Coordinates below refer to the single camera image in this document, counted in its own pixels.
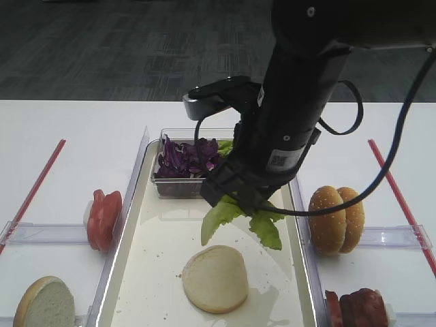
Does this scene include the upper right clear holder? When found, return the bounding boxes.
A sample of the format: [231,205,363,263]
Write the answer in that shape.
[357,225,433,250]

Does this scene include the front tomato slice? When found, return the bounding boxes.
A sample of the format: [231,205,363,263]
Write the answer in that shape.
[87,191,122,251]

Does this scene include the clear holder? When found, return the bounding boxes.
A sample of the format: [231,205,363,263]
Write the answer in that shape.
[357,225,433,250]
[1,221,89,245]
[74,306,92,327]
[388,313,436,327]

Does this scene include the dark meat patty stack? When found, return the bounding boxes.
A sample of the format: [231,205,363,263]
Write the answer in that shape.
[339,287,389,327]

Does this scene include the left long clear rail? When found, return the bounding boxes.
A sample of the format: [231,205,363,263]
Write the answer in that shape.
[82,127,149,327]

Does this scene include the sesame bun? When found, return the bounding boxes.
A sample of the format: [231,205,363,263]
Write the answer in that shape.
[309,186,347,255]
[337,187,365,253]

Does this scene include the upright bun half left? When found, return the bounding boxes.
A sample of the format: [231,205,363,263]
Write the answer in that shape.
[13,276,76,327]

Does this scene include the white pusher block left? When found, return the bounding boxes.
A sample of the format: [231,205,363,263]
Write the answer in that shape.
[83,200,93,226]

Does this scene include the rear sesame bun top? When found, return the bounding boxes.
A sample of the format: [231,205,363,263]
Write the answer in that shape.
[337,187,365,253]

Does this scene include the white metal serving tray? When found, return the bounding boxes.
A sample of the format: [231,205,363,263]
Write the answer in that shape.
[95,138,324,327]

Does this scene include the upper left clear holder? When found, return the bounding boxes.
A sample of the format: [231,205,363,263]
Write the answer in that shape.
[1,221,89,245]

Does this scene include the shredded purple cabbage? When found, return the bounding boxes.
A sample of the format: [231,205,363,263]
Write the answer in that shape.
[154,134,224,178]

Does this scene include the lower left clear holder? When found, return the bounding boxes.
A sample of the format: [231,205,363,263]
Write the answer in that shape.
[74,306,92,327]

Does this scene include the rear tomato slice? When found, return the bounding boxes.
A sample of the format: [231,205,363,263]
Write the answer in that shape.
[92,189,107,210]

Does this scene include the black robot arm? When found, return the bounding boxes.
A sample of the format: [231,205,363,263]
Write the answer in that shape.
[196,1,435,212]

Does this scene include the left red strip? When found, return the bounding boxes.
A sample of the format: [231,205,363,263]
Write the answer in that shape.
[1,139,66,253]

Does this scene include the lower right clear holder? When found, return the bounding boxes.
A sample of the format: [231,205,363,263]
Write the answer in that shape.
[388,313,436,327]

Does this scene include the black cable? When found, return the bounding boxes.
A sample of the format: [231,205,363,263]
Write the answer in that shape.
[193,50,436,219]

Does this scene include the red strip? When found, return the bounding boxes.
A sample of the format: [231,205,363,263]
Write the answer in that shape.
[367,138,436,277]
[1,139,66,253]

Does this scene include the lettuce leaf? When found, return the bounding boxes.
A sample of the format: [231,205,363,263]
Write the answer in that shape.
[200,196,285,250]

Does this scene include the clear plastic salad box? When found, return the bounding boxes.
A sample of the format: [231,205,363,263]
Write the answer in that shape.
[151,128,233,199]

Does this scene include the long clear rail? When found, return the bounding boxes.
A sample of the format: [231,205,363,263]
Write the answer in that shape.
[289,175,330,327]
[82,127,149,327]

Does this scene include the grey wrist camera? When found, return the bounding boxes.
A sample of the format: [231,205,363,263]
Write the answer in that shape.
[183,76,261,121]

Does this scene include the right red strip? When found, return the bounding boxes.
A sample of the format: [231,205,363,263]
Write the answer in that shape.
[367,138,436,277]

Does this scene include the green lettuce pile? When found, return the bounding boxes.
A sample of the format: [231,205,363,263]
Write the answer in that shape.
[217,140,233,158]

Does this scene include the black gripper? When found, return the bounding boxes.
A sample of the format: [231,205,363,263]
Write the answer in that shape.
[200,45,350,215]

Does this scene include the right long clear rail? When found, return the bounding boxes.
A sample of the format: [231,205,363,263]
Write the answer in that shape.
[289,175,330,327]

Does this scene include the bacon slice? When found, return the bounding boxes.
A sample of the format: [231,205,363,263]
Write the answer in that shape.
[325,290,343,327]

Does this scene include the white pusher block right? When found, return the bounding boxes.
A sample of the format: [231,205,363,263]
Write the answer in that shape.
[373,290,397,327]

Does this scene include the bun bottom on tray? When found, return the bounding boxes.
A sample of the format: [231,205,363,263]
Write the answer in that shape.
[181,245,249,314]

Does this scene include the tomato slice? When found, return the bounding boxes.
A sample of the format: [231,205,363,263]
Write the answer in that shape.
[92,189,107,210]
[87,191,122,251]

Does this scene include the white pusher block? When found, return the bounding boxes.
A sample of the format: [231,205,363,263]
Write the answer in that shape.
[373,290,397,327]
[83,200,93,226]

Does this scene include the front sesame bun top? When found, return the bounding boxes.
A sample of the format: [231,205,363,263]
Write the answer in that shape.
[309,186,347,255]

